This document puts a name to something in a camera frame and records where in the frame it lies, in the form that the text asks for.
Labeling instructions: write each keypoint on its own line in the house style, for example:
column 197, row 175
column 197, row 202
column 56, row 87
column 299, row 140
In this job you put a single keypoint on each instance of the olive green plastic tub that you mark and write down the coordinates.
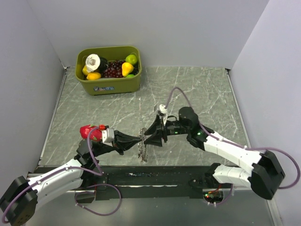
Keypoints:
column 103, row 86

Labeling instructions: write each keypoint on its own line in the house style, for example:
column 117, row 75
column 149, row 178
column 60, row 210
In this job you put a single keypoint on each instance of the dark red grape bunch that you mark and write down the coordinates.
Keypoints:
column 114, row 69

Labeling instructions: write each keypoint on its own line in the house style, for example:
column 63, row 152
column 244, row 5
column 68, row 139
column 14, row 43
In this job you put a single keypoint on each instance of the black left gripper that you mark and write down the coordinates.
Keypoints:
column 121, row 141

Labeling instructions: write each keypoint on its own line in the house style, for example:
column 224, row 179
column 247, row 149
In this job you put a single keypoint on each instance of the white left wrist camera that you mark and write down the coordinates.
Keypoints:
column 107, row 134

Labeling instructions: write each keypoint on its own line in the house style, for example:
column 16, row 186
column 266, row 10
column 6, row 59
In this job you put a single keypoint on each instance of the white black cylinder toy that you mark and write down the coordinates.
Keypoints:
column 95, row 63

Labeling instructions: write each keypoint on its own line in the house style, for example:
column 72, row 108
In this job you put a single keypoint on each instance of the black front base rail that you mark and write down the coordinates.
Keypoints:
column 151, row 182

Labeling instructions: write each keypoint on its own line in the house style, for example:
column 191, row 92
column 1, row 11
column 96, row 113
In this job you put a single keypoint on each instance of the red dragon fruit toy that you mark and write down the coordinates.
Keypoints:
column 92, row 131

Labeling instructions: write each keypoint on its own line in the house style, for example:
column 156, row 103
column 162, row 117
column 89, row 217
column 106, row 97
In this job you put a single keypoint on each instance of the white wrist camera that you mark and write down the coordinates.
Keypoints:
column 161, row 111
column 107, row 134

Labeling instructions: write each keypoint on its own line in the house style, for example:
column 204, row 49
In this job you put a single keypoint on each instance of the green apple toy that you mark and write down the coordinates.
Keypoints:
column 131, row 59

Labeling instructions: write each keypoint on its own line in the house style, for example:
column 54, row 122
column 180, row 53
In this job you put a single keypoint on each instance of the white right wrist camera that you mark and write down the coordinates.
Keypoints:
column 161, row 111

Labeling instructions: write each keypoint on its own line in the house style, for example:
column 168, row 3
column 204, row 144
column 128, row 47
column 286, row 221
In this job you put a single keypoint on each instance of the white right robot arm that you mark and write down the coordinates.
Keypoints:
column 259, row 171

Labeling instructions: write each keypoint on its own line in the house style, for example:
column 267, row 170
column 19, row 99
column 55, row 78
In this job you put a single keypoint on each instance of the yellow pear toy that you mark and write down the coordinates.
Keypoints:
column 127, row 68

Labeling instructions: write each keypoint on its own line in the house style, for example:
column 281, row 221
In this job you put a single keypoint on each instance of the yellow lemon toy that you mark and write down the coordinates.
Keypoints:
column 92, row 76

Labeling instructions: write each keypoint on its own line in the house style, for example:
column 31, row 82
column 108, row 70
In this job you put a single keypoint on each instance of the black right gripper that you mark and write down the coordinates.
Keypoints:
column 155, row 128

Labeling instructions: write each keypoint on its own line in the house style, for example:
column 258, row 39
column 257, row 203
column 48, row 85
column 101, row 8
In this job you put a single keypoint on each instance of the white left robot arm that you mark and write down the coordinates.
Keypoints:
column 23, row 196

